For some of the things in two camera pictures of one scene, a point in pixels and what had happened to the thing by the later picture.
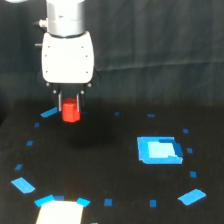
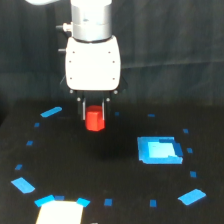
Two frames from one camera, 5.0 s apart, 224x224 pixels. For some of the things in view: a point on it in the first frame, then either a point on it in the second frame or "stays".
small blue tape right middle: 189,150 stays
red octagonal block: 70,111 → 94,118
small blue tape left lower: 18,166 stays
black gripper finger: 57,96 → 81,104
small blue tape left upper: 36,124 stays
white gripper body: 68,60 → 93,68
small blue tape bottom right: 153,203 stays
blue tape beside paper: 83,201 stays
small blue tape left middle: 29,142 stays
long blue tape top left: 49,112 stays
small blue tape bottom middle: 108,202 stays
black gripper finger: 81,97 → 106,105
